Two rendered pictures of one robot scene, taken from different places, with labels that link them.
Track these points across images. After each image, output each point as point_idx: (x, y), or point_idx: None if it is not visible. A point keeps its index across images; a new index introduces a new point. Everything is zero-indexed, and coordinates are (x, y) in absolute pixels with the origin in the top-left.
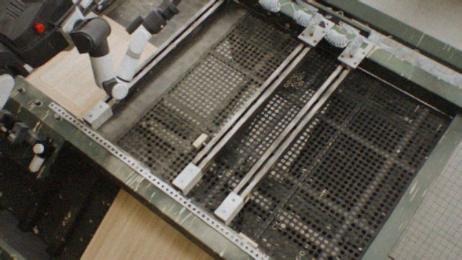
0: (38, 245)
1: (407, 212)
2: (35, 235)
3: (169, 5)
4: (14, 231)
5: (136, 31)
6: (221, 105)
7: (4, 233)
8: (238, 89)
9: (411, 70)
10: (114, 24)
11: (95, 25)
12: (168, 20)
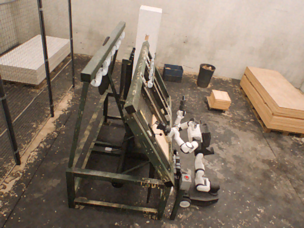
0: (131, 184)
1: (159, 74)
2: (126, 188)
3: (186, 100)
4: (133, 192)
5: (185, 112)
6: (155, 102)
7: (138, 193)
8: (152, 95)
9: (147, 49)
10: (153, 129)
11: (196, 120)
12: (146, 109)
